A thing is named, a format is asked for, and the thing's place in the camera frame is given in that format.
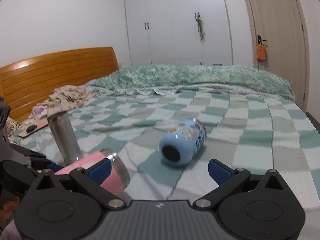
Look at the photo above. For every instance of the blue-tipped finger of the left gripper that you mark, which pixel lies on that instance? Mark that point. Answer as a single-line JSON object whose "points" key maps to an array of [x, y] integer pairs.
{"points": [[52, 166]]}

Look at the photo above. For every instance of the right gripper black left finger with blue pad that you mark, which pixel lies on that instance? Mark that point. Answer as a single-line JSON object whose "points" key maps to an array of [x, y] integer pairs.
{"points": [[104, 198]]}

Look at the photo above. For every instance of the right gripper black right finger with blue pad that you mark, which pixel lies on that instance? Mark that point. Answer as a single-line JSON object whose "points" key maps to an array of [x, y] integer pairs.
{"points": [[229, 182]]}

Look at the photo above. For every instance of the pink steel tumbler cup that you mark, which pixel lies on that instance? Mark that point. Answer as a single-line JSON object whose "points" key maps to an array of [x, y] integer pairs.
{"points": [[105, 168]]}

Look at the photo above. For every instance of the tall stainless steel cup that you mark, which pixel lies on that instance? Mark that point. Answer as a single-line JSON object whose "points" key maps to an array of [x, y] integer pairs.
{"points": [[63, 133]]}

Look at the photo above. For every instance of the light blue cartoon cup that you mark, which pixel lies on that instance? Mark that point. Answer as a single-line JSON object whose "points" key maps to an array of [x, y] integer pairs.
{"points": [[180, 145]]}

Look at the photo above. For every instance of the black computer mouse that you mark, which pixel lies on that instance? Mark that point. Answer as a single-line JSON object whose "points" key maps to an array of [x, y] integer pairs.
{"points": [[31, 128]]}

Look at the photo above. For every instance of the green checkered bed sheet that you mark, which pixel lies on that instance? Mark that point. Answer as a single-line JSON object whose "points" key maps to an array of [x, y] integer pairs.
{"points": [[250, 131]]}

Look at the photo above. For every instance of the beige crumpled clothing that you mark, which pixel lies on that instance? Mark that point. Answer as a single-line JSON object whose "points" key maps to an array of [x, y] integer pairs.
{"points": [[67, 98]]}

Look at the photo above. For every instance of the orange wooden headboard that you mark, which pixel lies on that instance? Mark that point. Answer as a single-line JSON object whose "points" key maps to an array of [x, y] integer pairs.
{"points": [[28, 82]]}

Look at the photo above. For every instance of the green floral quilt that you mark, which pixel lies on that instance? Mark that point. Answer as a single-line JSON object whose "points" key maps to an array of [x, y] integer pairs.
{"points": [[166, 79]]}

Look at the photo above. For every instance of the hanging ornament on wardrobe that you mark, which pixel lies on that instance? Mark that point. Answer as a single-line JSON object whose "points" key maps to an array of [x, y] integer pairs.
{"points": [[200, 26]]}

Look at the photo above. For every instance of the beige wooden door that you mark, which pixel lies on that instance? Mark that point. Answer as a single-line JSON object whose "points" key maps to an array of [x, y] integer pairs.
{"points": [[280, 26]]}

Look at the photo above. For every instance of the white wardrobe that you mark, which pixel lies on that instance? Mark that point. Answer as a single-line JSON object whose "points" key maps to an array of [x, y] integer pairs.
{"points": [[165, 32]]}

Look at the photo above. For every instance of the orange bag on door handle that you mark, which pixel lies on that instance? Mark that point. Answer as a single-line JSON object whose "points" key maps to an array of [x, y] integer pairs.
{"points": [[261, 52]]}

